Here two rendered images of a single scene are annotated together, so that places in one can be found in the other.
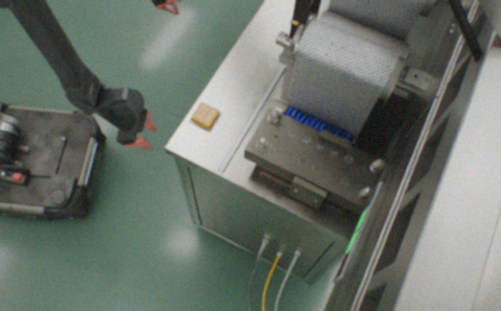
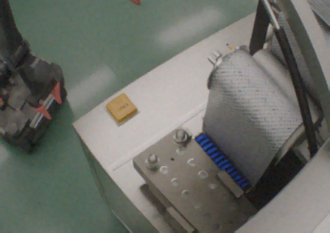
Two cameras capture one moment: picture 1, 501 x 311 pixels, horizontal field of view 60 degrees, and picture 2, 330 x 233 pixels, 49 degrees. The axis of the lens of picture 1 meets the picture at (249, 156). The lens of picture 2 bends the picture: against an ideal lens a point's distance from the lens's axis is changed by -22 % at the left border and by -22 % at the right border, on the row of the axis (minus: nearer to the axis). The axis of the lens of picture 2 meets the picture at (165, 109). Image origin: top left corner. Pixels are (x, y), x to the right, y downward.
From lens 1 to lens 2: 0.32 m
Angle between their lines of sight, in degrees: 12
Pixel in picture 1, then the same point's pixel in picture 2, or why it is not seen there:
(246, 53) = (197, 60)
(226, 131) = (135, 133)
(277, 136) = (174, 159)
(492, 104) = (287, 214)
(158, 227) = (78, 192)
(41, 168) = (14, 101)
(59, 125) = not seen: hidden behind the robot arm
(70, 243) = (16, 167)
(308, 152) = (197, 188)
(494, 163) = not seen: outside the picture
